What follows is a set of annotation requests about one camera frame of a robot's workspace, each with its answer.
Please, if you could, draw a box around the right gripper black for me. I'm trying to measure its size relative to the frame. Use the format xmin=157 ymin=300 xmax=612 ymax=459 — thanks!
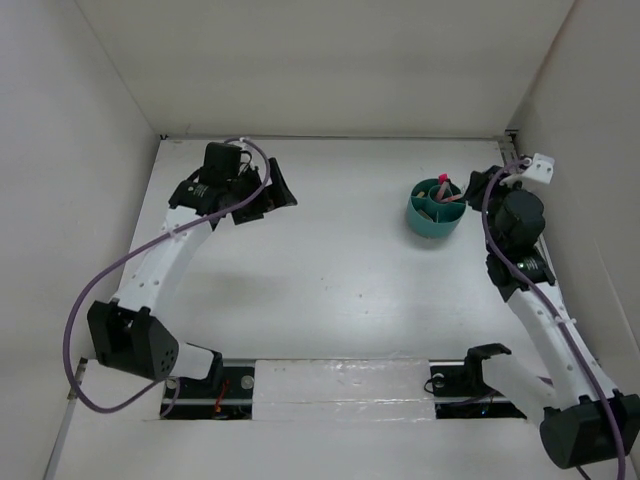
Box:
xmin=464 ymin=165 xmax=533 ymax=254

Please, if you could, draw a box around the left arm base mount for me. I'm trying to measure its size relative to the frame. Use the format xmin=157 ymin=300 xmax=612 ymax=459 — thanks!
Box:
xmin=160 ymin=360 xmax=255 ymax=421

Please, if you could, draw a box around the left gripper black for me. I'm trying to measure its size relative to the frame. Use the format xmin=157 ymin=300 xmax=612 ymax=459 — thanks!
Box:
xmin=227 ymin=159 xmax=296 ymax=225

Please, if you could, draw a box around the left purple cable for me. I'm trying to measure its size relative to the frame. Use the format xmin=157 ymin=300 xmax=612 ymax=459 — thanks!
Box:
xmin=62 ymin=137 xmax=274 ymax=419

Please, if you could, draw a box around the pink red pen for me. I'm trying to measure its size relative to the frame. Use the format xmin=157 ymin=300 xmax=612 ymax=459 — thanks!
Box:
xmin=439 ymin=195 xmax=464 ymax=204

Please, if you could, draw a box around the pink cap black highlighter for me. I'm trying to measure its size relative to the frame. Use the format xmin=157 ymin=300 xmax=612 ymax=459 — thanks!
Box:
xmin=438 ymin=173 xmax=449 ymax=187

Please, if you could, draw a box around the aluminium rail right side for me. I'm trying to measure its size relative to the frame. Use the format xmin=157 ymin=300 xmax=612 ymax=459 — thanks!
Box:
xmin=499 ymin=129 xmax=584 ymax=351

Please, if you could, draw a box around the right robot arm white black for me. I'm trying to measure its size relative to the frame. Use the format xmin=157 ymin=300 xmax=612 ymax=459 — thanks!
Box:
xmin=462 ymin=162 xmax=639 ymax=479

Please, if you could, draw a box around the purple pastel pen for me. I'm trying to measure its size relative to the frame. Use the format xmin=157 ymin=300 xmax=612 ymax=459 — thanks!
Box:
xmin=435 ymin=183 xmax=448 ymax=202

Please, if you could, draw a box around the teal round compartment organizer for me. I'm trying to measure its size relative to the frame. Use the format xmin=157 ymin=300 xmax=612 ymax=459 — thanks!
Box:
xmin=406 ymin=177 xmax=467 ymax=239

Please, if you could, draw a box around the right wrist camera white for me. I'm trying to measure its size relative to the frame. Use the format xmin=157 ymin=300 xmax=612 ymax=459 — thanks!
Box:
xmin=500 ymin=153 xmax=555 ymax=188

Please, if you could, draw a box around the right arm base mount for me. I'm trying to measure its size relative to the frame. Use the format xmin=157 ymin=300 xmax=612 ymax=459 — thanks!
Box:
xmin=423 ymin=343 xmax=526 ymax=420

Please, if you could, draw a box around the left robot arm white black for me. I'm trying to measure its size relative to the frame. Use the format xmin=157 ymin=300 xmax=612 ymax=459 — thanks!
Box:
xmin=87 ymin=139 xmax=297 ymax=397

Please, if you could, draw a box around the blue cap black highlighter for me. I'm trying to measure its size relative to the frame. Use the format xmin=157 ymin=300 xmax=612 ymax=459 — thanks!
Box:
xmin=447 ymin=181 xmax=460 ymax=196

